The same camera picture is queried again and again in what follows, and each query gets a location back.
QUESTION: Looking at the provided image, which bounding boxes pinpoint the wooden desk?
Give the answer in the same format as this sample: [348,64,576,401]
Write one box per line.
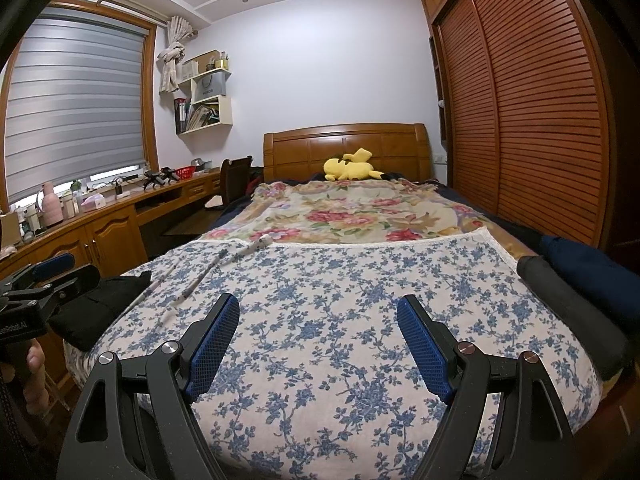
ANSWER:
[0,167,224,391]

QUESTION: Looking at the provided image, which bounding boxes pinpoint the curtain rod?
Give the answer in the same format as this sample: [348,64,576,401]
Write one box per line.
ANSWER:
[54,0,172,24]

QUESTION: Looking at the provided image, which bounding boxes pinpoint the person's left hand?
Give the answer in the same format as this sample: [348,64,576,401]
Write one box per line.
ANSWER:
[19,341,50,414]

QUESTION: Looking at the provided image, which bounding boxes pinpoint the black gadget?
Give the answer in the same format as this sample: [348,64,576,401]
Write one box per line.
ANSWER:
[143,167,176,191]

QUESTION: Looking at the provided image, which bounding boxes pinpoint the tied beige curtain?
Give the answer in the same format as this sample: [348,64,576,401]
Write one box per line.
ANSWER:
[158,15,194,95]

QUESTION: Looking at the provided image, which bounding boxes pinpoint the rose floral blanket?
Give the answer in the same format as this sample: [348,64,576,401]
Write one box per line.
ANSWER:
[199,178,502,244]

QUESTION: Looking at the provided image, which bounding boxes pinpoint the wooden headboard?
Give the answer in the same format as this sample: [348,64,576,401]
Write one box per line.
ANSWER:
[263,123,433,184]

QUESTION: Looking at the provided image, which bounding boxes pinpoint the white wall shelf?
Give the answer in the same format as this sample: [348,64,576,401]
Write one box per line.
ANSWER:
[173,49,235,136]

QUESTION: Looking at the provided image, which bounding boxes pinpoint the pink bottle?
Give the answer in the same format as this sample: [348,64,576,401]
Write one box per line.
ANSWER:
[42,181,65,222]

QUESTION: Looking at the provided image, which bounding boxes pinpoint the wooden chair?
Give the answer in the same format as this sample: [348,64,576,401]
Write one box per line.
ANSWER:
[204,155,254,209]

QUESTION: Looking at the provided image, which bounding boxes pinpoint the blue floral bed sheet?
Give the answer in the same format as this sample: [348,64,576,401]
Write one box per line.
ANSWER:
[64,226,604,480]

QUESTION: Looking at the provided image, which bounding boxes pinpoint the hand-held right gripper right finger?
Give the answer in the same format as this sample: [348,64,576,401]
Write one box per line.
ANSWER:
[396,293,581,480]

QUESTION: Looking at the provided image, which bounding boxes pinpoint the dark grey folded clothes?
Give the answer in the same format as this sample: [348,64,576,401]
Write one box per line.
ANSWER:
[516,254,634,382]

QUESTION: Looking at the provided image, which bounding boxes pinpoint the grey window blind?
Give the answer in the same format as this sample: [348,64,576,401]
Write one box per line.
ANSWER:
[3,15,147,202]

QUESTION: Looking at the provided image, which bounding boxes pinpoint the wooden louvred wardrobe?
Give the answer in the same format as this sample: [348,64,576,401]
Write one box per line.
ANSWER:
[419,0,619,252]

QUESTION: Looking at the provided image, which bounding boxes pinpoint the row of books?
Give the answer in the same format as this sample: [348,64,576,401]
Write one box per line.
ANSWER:
[174,97,221,134]

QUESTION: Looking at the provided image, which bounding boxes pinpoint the navy blue blazer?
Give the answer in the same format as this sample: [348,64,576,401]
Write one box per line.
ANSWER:
[538,233,640,283]

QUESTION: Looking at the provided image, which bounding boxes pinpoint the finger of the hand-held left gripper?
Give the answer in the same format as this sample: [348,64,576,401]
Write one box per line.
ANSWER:
[0,252,76,294]
[9,263,101,324]

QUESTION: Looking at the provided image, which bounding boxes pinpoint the wooden window frame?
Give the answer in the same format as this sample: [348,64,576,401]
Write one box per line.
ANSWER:
[0,0,162,212]

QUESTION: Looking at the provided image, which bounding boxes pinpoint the navy bed cover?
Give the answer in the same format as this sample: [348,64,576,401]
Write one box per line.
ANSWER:
[219,170,542,252]

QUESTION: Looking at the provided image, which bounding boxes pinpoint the grey paper bag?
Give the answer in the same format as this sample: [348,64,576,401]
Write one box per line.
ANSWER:
[194,70,227,100]

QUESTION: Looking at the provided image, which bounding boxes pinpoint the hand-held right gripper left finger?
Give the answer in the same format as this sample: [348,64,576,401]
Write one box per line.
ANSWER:
[57,292,241,480]

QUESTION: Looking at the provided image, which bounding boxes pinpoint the black folded clothes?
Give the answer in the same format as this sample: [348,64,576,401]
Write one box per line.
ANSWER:
[47,270,154,352]

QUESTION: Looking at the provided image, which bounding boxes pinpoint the yellow plush toy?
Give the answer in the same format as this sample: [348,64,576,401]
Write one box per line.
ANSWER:
[323,148,386,183]

